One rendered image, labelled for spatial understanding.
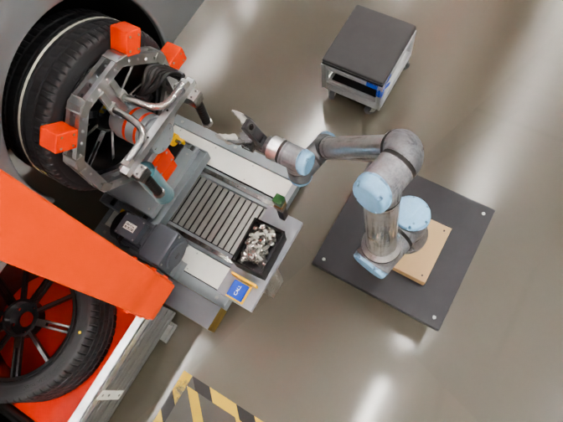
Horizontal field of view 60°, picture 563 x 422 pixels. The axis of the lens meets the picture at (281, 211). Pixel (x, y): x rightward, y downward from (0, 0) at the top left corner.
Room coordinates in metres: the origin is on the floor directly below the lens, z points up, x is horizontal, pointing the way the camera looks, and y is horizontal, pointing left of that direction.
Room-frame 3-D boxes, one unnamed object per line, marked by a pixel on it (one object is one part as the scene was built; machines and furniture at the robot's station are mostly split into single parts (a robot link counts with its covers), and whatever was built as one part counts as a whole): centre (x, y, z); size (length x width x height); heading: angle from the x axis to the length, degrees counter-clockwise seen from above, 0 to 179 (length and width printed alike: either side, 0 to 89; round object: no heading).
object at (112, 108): (0.99, 0.45, 1.03); 0.19 x 0.18 x 0.11; 44
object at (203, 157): (1.26, 0.59, 0.13); 0.50 x 0.36 x 0.10; 134
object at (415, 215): (0.54, -0.47, 0.53); 0.17 x 0.15 x 0.18; 122
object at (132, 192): (1.26, 0.59, 0.32); 0.40 x 0.30 x 0.28; 134
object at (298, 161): (0.80, -0.10, 0.81); 0.12 x 0.09 x 0.10; 45
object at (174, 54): (1.37, 0.25, 0.85); 0.09 x 0.08 x 0.07; 134
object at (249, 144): (0.92, 0.01, 0.80); 0.12 x 0.08 x 0.09; 45
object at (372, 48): (1.55, -0.68, 0.17); 0.43 x 0.36 x 0.34; 135
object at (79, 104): (1.14, 0.47, 0.85); 0.54 x 0.07 x 0.54; 134
